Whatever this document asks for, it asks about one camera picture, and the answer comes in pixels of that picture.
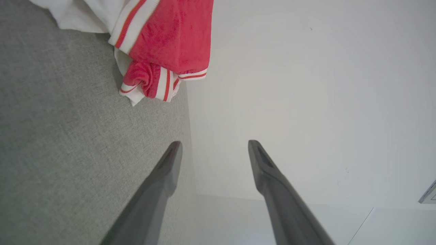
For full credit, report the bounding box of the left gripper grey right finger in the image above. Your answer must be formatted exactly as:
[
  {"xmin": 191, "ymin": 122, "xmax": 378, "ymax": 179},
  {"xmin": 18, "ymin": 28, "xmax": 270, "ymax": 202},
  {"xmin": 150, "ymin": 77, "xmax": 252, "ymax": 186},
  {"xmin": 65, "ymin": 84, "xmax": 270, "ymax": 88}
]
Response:
[{"xmin": 248, "ymin": 140, "xmax": 336, "ymax": 245}]

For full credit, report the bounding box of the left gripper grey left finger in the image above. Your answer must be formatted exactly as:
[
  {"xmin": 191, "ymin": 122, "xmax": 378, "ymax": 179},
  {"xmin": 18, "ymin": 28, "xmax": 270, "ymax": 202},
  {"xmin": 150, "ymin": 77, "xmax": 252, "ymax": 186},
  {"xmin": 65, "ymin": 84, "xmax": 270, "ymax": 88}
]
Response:
[{"xmin": 100, "ymin": 141, "xmax": 183, "ymax": 245}]

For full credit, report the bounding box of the red and white garment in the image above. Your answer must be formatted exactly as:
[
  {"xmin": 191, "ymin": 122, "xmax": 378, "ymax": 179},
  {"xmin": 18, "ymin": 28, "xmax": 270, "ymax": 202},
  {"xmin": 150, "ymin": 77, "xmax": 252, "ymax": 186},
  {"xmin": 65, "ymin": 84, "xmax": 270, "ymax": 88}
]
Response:
[{"xmin": 29, "ymin": 0, "xmax": 214, "ymax": 107}]

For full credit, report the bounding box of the grey fabric sofa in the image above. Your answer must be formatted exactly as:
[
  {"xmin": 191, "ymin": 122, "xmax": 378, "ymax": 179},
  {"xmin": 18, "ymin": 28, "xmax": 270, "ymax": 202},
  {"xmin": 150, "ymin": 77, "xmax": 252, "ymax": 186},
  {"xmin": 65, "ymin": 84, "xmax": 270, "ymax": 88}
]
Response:
[{"xmin": 0, "ymin": 0, "xmax": 195, "ymax": 245}]

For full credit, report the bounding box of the grey metal frame piece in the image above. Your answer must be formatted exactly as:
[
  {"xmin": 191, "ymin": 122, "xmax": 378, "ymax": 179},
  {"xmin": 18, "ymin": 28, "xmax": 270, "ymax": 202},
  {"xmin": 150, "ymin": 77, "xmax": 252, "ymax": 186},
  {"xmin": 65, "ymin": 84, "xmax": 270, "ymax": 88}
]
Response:
[{"xmin": 418, "ymin": 180, "xmax": 436, "ymax": 205}]

